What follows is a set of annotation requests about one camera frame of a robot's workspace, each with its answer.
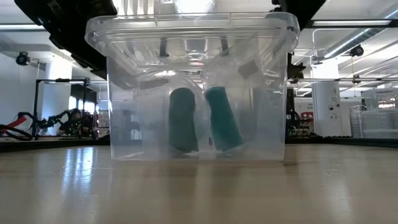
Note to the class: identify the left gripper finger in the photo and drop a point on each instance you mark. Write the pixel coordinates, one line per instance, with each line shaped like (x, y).
(154, 84)

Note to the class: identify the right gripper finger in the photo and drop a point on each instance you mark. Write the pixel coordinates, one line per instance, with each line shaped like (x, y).
(293, 67)

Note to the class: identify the clear plastic container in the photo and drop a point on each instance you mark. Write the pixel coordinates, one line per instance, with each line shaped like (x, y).
(140, 124)

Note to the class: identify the green elastic bandage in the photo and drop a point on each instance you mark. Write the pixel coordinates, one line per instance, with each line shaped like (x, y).
(183, 121)

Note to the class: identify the teal elastic bandage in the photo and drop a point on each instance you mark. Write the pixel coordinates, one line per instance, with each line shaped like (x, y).
(224, 121)

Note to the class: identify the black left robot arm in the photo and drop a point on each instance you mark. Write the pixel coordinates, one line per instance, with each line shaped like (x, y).
(62, 12)

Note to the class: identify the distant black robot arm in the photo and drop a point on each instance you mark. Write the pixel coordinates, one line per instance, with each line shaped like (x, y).
(51, 120)

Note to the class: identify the black monitor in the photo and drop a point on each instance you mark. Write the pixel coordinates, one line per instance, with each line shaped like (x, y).
(289, 102)

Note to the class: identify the white round pillar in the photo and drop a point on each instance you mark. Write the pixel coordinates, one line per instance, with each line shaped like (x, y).
(326, 93)
(57, 99)

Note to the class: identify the black overhead light bar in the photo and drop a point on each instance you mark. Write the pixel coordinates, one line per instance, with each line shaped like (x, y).
(351, 23)

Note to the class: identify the stack of clear lids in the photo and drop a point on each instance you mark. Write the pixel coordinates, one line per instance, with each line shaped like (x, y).
(356, 123)

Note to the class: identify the stack of clear containers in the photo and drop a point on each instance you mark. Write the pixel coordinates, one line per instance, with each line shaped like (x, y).
(381, 118)

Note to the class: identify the silver ceiling duct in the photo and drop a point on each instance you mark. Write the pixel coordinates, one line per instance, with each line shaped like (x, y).
(357, 39)

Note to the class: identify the distant black station frame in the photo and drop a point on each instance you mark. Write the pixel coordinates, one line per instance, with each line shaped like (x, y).
(37, 105)

